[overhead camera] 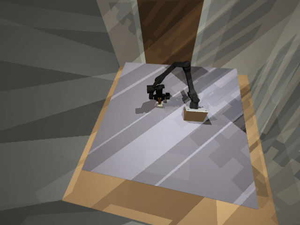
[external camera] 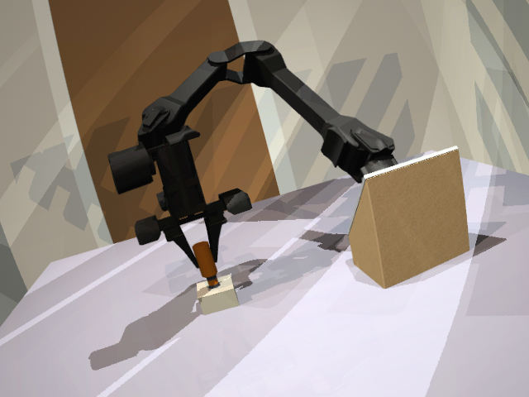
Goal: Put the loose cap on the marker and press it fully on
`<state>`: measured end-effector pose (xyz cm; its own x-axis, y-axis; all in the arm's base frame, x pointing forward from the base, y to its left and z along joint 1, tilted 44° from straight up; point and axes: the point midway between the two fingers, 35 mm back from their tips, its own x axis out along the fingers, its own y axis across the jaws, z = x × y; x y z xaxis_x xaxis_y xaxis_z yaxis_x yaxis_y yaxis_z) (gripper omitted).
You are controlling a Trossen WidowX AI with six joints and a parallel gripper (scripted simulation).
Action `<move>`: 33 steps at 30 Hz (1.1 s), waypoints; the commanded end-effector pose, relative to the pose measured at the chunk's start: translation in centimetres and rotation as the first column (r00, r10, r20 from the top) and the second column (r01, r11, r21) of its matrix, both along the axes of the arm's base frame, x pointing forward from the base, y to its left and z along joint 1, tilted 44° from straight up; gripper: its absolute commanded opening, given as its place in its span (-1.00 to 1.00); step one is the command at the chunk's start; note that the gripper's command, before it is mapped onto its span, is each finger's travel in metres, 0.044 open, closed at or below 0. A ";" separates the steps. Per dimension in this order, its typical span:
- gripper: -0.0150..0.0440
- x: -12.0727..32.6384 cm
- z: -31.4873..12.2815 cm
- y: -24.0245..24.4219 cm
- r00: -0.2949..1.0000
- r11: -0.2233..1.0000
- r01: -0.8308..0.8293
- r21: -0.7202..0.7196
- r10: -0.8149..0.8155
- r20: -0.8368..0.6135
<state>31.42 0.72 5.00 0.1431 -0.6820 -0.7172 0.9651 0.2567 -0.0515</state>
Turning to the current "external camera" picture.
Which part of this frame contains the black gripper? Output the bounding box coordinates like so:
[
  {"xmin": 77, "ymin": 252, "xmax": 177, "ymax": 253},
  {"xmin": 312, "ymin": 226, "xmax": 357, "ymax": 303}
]
[{"xmin": 135, "ymin": 169, "xmax": 252, "ymax": 269}]

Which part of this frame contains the orange-brown cylinder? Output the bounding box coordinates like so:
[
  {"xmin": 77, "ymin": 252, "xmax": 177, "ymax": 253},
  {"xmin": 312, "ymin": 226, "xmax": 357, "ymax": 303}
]
[{"xmin": 192, "ymin": 241, "xmax": 217, "ymax": 278}]

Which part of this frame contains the black marker with orange band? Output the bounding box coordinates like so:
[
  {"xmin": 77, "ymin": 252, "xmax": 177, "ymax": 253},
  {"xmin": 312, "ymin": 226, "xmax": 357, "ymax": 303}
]
[{"xmin": 207, "ymin": 275, "xmax": 219, "ymax": 288}]

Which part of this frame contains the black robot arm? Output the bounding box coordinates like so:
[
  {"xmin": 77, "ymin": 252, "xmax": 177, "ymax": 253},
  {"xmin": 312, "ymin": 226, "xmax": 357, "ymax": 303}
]
[{"xmin": 107, "ymin": 41, "xmax": 398, "ymax": 194}]

